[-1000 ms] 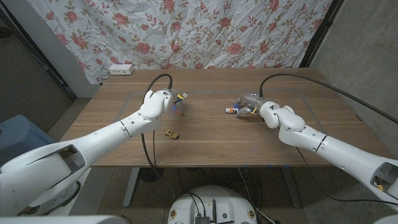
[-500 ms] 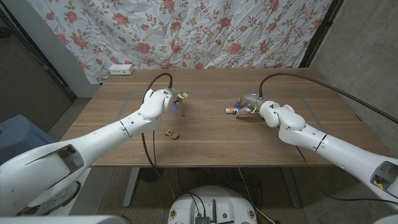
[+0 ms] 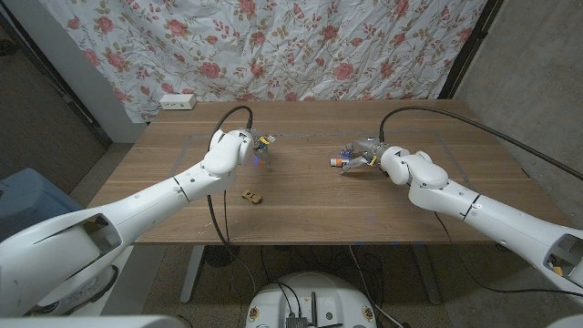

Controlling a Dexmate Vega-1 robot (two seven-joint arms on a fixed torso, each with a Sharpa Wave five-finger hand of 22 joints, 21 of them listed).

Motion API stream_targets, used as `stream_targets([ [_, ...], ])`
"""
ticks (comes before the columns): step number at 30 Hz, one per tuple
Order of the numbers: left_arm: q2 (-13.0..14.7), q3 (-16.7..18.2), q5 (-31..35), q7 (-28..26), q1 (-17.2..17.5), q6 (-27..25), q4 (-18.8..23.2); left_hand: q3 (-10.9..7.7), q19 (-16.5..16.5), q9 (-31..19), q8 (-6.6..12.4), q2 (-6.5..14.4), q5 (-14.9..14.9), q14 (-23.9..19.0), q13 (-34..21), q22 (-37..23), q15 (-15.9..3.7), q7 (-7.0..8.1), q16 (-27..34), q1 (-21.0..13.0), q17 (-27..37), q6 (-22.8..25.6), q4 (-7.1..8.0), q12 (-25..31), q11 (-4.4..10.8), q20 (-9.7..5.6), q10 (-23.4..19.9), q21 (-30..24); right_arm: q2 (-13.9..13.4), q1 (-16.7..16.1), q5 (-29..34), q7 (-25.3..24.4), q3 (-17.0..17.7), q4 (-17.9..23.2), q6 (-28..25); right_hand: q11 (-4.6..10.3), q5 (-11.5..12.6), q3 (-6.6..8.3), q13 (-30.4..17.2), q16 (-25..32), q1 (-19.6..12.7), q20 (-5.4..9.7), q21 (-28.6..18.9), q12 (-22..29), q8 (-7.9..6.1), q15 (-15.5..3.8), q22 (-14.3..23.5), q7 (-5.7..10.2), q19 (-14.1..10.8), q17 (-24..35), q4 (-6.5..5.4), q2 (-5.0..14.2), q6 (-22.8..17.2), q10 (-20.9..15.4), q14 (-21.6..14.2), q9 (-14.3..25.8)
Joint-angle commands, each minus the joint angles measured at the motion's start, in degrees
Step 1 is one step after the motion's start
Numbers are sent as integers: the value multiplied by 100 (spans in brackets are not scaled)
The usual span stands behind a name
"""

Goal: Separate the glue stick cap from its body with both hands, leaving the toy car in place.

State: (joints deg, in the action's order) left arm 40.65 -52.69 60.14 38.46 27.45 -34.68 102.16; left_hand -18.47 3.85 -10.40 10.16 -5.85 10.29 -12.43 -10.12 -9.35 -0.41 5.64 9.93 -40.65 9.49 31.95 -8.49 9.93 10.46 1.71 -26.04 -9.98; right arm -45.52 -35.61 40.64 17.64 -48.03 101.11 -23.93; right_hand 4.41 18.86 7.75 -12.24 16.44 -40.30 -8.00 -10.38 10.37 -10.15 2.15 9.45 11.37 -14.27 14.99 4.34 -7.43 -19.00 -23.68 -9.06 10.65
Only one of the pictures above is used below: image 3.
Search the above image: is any blue plastic bin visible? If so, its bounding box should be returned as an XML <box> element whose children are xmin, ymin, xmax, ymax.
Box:
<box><xmin>0</xmin><ymin>167</ymin><xmax>86</xmax><ymax>242</ymax></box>

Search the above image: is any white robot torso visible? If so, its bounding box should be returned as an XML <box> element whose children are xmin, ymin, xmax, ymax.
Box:
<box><xmin>244</xmin><ymin>272</ymin><xmax>378</xmax><ymax>328</ymax></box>

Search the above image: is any grey sneaker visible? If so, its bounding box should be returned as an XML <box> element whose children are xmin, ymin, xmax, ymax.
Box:
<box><xmin>40</xmin><ymin>264</ymin><xmax>120</xmax><ymax>316</ymax></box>

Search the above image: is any yellow toy car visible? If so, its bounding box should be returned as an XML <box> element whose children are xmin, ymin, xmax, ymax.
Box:
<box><xmin>240</xmin><ymin>189</ymin><xmax>264</xmax><ymax>205</ymax></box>

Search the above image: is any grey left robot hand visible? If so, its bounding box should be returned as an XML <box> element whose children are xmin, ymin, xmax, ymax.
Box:
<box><xmin>248</xmin><ymin>129</ymin><xmax>278</xmax><ymax>170</ymax></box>

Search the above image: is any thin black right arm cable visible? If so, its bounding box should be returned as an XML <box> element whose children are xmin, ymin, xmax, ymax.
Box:
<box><xmin>432</xmin><ymin>211</ymin><xmax>583</xmax><ymax>295</ymax></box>

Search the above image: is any grey table leg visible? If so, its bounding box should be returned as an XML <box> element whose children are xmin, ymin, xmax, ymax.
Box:
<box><xmin>412</xmin><ymin>245</ymin><xmax>443</xmax><ymax>305</ymax></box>
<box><xmin>179</xmin><ymin>245</ymin><xmax>206</xmax><ymax>305</ymax></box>

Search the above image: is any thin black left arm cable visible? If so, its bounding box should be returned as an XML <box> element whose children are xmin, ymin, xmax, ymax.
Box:
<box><xmin>222</xmin><ymin>190</ymin><xmax>231</xmax><ymax>246</ymax></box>

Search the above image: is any white power strip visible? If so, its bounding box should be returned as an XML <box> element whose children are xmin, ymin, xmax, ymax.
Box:
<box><xmin>158</xmin><ymin>93</ymin><xmax>198</xmax><ymax>111</ymax></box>

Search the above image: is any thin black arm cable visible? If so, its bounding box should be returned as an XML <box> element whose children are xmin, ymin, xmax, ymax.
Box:
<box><xmin>432</xmin><ymin>211</ymin><xmax>583</xmax><ymax>295</ymax></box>
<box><xmin>222</xmin><ymin>190</ymin><xmax>231</xmax><ymax>246</ymax></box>

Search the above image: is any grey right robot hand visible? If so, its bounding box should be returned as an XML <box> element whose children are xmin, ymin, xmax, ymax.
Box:
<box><xmin>340</xmin><ymin>138</ymin><xmax>391</xmax><ymax>175</ymax></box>

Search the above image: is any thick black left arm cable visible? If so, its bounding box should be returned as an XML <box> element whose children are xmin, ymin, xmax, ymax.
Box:
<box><xmin>207</xmin><ymin>105</ymin><xmax>256</xmax><ymax>292</ymax></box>

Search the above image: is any black backdrop stand pole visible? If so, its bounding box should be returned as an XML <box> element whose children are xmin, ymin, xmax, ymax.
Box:
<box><xmin>436</xmin><ymin>0</ymin><xmax>505</xmax><ymax>100</ymax></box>

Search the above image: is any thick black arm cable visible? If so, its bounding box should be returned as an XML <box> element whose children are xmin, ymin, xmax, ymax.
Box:
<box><xmin>378</xmin><ymin>106</ymin><xmax>583</xmax><ymax>181</ymax></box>
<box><xmin>207</xmin><ymin>105</ymin><xmax>256</xmax><ymax>292</ymax></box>

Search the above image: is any floral backdrop cloth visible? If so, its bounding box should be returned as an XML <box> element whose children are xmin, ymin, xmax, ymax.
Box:
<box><xmin>38</xmin><ymin>0</ymin><xmax>488</xmax><ymax>124</ymax></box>

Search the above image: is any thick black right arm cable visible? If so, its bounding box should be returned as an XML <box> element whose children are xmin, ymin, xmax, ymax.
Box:
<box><xmin>378</xmin><ymin>106</ymin><xmax>583</xmax><ymax>181</ymax></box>

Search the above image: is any black round floor fan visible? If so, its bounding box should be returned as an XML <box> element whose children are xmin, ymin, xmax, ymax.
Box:
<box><xmin>203</xmin><ymin>245</ymin><xmax>241</xmax><ymax>269</ymax></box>

